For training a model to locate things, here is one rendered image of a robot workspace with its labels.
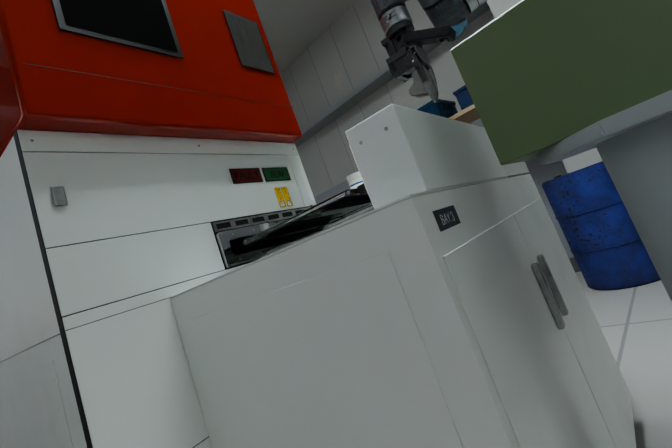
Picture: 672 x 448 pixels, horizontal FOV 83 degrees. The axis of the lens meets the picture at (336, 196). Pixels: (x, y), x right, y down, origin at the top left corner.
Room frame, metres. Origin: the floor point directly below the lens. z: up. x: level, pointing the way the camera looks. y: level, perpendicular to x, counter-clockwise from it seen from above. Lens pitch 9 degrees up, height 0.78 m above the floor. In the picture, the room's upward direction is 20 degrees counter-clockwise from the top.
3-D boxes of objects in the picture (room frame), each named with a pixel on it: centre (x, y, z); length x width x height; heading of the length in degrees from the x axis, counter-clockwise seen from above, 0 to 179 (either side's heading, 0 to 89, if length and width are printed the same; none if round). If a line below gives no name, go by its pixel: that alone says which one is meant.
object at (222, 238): (1.16, 0.20, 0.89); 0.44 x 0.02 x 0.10; 145
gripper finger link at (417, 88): (0.90, -0.29, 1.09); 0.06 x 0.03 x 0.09; 56
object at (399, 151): (0.79, -0.24, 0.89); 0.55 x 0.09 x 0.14; 145
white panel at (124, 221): (1.02, 0.31, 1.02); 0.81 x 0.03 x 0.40; 145
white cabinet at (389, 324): (1.06, -0.11, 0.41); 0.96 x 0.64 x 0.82; 145
